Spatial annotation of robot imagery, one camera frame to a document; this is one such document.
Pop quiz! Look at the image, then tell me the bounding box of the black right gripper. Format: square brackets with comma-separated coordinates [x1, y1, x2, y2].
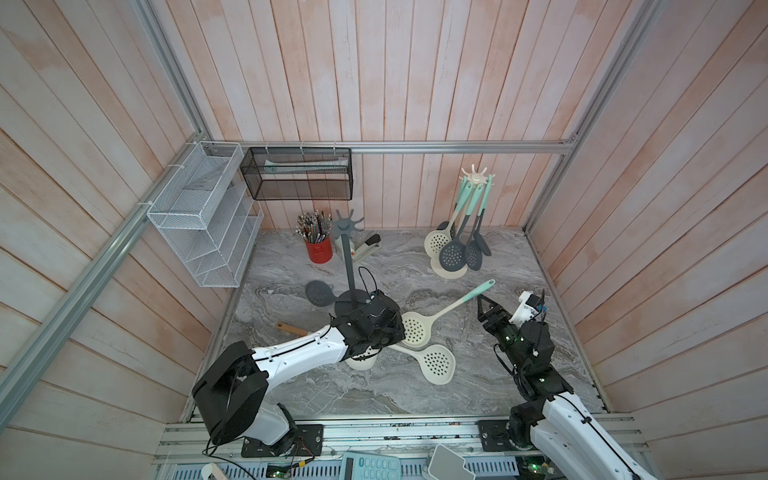
[480, 294, 530, 376]

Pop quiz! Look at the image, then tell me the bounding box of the large cream skimmer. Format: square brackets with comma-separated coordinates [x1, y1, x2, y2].
[276, 323, 377, 371]

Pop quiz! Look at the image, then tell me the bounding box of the grey skimmer front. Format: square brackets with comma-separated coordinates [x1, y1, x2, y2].
[465, 176, 492, 271]

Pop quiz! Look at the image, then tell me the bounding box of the grey skimmer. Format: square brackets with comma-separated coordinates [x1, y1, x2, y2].
[305, 280, 337, 307]
[465, 176, 492, 271]
[473, 174, 494, 256]

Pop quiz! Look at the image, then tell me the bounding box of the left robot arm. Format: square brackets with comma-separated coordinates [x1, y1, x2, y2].
[192, 290, 405, 453]

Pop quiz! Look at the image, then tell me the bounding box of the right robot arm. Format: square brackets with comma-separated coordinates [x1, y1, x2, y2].
[477, 291, 653, 479]

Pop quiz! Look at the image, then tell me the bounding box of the grey utensil rack stand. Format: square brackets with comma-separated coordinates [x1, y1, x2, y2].
[331, 210, 369, 325]

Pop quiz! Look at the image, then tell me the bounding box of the grey skimmer behind grey rack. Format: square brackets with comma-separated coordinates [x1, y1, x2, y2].
[305, 280, 337, 307]

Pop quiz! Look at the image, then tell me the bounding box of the cream utensil rack stand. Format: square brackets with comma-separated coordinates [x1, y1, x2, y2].
[429, 166, 489, 279]

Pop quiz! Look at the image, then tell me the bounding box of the mint stapler black top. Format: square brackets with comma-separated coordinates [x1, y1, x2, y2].
[353, 234, 381, 263]

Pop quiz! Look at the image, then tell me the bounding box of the red metal pencil cup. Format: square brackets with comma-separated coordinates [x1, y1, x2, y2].
[305, 237, 333, 264]

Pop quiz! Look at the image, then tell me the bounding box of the bundle of pencils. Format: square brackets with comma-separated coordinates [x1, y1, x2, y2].
[296, 211, 333, 244]

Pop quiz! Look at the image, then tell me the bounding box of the grey calculator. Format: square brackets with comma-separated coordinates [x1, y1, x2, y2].
[339, 452, 402, 480]

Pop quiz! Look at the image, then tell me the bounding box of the grey plastic box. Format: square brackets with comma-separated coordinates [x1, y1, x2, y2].
[422, 444, 476, 480]

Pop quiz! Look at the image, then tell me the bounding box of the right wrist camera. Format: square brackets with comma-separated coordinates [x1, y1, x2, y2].
[510, 291, 546, 327]

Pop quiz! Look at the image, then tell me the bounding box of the aluminium rail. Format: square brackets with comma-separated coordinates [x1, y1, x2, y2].
[155, 413, 652, 460]

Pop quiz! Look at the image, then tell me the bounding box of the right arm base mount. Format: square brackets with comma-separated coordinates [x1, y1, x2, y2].
[477, 399, 545, 452]

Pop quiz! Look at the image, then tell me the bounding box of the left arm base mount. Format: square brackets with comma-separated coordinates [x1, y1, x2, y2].
[241, 404, 324, 458]

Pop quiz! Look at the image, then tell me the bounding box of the black mesh wall basket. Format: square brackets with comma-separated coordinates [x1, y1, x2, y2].
[240, 146, 354, 201]

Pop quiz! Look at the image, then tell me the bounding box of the white wire mesh shelf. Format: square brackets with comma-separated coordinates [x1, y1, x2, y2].
[148, 142, 264, 288]

